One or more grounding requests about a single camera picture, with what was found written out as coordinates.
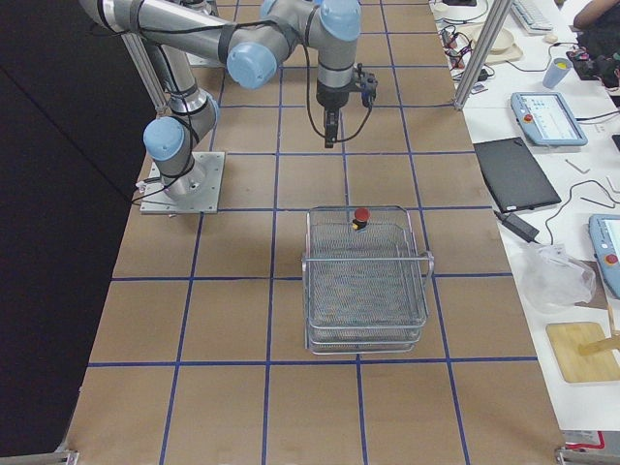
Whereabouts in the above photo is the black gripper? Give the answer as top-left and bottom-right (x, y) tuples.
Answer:
(316, 81), (362, 148)

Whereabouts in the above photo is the red emergency stop button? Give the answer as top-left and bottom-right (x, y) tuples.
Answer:
(352, 207), (371, 232)

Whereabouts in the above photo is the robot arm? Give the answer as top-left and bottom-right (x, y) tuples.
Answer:
(80, 1), (377, 213)

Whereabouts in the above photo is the black closed laptop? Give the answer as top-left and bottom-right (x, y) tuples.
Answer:
(474, 137), (561, 213)

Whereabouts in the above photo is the black power adapter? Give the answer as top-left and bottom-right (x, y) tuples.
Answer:
(493, 210), (540, 243)

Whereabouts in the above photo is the blue teach pendant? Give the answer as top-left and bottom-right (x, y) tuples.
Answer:
(588, 214), (620, 298)
(511, 92), (588, 146)

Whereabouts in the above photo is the white keyboard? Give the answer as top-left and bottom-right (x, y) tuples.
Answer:
(511, 0), (553, 35)

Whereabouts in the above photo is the light blue cup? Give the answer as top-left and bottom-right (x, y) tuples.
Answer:
(542, 57), (573, 89)

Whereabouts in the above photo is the clear plastic bag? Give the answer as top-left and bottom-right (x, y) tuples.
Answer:
(518, 244), (597, 313)

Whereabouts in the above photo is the wooden cutting board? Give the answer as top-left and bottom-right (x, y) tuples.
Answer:
(546, 322), (619, 384)

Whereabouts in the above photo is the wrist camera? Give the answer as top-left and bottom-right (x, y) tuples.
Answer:
(354, 63), (378, 109)

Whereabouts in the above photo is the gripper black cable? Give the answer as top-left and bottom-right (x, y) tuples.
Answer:
(302, 41), (374, 143)

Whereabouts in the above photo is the silver wire mesh shelf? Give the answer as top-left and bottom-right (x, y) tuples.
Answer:
(302, 205), (434, 355)

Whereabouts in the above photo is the aluminium frame post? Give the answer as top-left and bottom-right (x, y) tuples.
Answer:
(453, 0), (512, 110)

